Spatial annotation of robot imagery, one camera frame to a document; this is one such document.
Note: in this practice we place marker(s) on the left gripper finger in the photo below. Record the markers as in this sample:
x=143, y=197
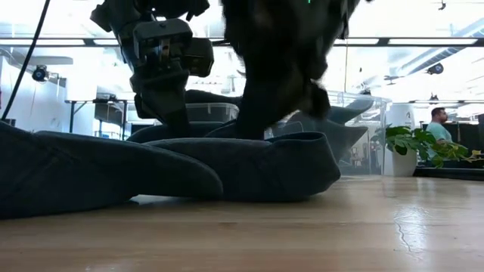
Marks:
x=166, y=98
x=141, y=113

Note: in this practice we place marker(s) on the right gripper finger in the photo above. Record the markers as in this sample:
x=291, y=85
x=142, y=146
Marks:
x=255, y=109
x=293, y=100

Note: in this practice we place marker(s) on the dark blue cap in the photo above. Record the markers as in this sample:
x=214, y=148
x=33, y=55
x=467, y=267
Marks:
x=264, y=170

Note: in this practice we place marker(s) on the dark olive cap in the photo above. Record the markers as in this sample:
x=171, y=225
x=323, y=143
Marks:
x=348, y=140

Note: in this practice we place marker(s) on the blue denim cap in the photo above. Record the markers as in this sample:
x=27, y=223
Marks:
x=75, y=170

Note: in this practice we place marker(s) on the clear plastic bin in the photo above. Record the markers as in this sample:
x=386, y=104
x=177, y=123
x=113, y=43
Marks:
x=378, y=151
x=215, y=113

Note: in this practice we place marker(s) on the black-legged background table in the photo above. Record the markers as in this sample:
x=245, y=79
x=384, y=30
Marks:
x=94, y=101

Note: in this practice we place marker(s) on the white column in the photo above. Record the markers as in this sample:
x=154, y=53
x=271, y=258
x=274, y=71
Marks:
x=401, y=115

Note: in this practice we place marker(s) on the black ceiling spotlight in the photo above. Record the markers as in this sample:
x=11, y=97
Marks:
x=435, y=68
x=39, y=73

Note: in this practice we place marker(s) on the potted green plant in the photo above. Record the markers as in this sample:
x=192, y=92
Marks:
x=404, y=162

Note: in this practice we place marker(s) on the person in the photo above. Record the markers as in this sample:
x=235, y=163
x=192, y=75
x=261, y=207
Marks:
x=438, y=132

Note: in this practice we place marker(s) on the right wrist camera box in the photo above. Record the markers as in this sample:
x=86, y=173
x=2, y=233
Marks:
x=317, y=100

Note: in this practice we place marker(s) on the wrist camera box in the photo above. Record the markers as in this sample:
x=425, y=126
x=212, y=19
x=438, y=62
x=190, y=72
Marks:
x=199, y=56
x=317, y=100

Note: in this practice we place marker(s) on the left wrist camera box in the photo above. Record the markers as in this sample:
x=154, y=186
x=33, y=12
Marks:
x=199, y=56

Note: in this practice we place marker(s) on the black aluminium frame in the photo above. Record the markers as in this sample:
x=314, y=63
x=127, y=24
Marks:
x=453, y=174

